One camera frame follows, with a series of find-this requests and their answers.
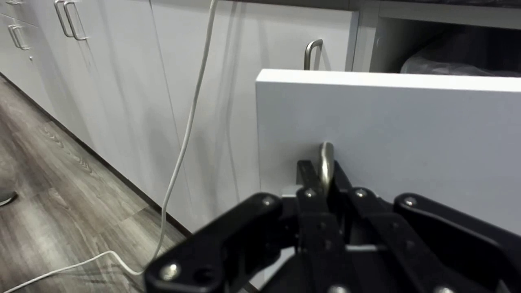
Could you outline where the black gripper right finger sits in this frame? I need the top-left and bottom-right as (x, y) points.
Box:
(327, 161), (521, 293)

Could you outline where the white drawer front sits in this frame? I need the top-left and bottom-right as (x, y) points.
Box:
(254, 66), (521, 237)

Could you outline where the dark stone countertop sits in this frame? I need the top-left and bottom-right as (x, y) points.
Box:
(232, 0), (521, 9)

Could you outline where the metal bar door handle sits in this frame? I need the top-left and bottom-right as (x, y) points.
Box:
(316, 139), (337, 198)

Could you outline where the metal bar cabinet handle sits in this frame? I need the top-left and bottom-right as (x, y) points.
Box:
(52, 0), (75, 39)
(301, 37), (325, 71)
(63, 0), (88, 42)
(6, 22), (27, 52)

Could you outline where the white cabinet door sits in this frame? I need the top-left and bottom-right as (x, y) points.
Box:
(70, 0), (184, 224)
(14, 0), (110, 164)
(148, 0), (356, 234)

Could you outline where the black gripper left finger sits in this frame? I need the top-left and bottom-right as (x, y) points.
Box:
(143, 159), (348, 293)

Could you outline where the thin white cable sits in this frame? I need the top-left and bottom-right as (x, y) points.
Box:
(0, 0), (218, 293)

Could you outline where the white lower cabinet body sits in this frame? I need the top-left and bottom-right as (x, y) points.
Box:
(346, 0), (521, 78)

